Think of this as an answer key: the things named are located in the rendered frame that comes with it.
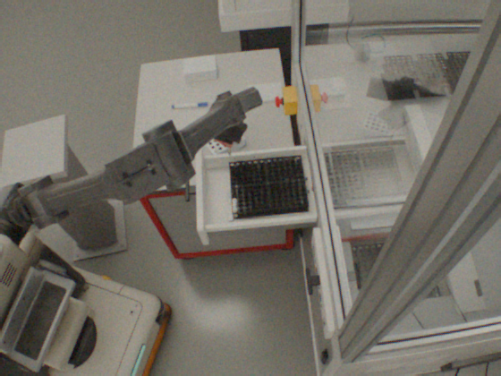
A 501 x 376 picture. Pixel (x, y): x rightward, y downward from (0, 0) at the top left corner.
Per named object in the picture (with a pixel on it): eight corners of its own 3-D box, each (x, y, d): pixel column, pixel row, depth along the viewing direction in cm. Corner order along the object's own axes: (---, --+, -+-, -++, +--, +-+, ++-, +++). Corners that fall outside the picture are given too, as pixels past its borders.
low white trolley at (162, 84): (176, 268, 218) (129, 192, 151) (176, 161, 248) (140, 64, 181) (295, 256, 218) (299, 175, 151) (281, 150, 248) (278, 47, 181)
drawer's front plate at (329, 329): (325, 339, 119) (328, 331, 110) (311, 243, 133) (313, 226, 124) (331, 338, 119) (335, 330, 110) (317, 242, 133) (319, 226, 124)
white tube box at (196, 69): (185, 82, 174) (183, 73, 169) (185, 67, 178) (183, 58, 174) (217, 79, 174) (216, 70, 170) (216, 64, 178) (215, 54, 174)
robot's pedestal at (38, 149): (74, 261, 221) (-4, 190, 154) (72, 211, 235) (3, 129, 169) (128, 250, 223) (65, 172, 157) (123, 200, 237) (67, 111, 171)
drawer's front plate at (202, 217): (203, 245, 134) (197, 230, 125) (201, 164, 148) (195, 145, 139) (209, 244, 134) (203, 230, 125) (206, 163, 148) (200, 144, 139)
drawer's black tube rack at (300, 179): (233, 222, 135) (232, 213, 130) (231, 173, 144) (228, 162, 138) (308, 215, 136) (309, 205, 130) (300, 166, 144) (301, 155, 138)
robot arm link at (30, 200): (11, 201, 95) (21, 221, 96) (23, 197, 88) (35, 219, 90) (42, 183, 101) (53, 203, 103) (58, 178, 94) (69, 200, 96)
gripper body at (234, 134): (215, 116, 128) (213, 101, 122) (248, 127, 127) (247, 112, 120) (206, 134, 126) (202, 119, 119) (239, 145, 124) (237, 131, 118)
